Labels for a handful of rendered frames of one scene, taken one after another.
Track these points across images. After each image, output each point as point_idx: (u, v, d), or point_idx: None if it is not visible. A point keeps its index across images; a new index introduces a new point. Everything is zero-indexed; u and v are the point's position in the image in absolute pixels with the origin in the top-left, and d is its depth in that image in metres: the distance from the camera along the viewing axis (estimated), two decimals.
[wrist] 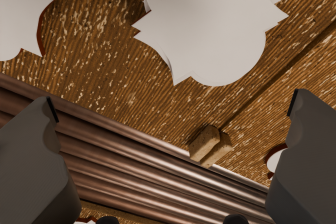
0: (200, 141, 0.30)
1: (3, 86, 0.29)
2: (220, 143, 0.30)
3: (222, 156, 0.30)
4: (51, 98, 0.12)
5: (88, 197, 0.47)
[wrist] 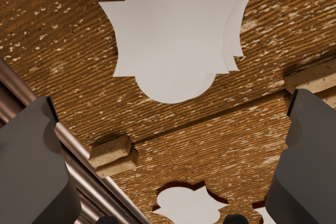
0: (108, 147, 0.27)
1: None
2: (126, 158, 0.28)
3: (121, 172, 0.28)
4: (51, 98, 0.12)
5: None
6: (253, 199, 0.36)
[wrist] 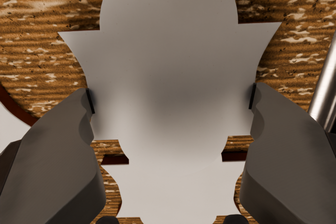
0: None
1: None
2: None
3: None
4: None
5: None
6: (108, 142, 0.16)
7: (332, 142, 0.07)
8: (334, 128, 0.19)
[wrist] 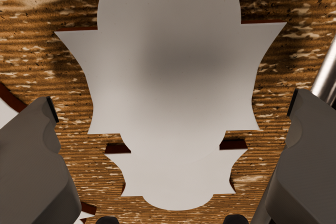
0: None
1: None
2: None
3: None
4: (51, 98, 0.12)
5: None
6: (110, 133, 0.17)
7: None
8: None
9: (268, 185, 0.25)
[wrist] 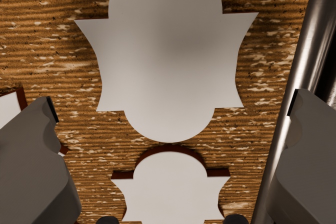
0: None
1: None
2: None
3: None
4: (51, 98, 0.12)
5: None
6: (117, 161, 0.20)
7: None
8: None
9: (257, 213, 0.27)
